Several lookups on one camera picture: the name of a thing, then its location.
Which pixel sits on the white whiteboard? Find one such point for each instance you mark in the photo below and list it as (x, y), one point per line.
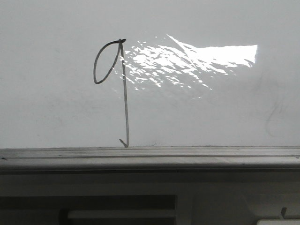
(197, 72)

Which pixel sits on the aluminium whiteboard frame rail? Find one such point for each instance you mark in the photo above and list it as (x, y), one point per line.
(39, 160)

